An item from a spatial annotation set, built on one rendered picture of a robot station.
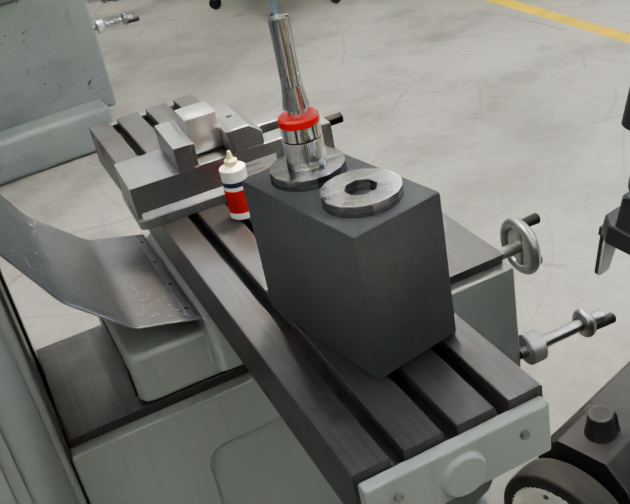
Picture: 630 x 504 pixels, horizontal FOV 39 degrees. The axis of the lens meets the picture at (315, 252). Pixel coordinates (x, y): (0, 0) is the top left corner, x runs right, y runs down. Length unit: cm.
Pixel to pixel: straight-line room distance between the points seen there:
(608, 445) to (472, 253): 42
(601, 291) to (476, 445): 183
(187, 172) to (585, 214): 193
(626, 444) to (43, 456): 82
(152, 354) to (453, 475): 56
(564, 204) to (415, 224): 226
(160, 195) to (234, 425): 38
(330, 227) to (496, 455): 29
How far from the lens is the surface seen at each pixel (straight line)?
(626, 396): 149
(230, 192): 137
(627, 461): 138
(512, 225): 176
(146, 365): 136
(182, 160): 143
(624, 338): 258
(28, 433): 131
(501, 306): 161
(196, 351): 137
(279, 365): 107
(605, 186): 330
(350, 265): 94
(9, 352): 126
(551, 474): 136
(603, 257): 109
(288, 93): 100
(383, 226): 93
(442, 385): 100
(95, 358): 155
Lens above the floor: 156
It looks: 30 degrees down
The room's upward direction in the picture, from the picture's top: 12 degrees counter-clockwise
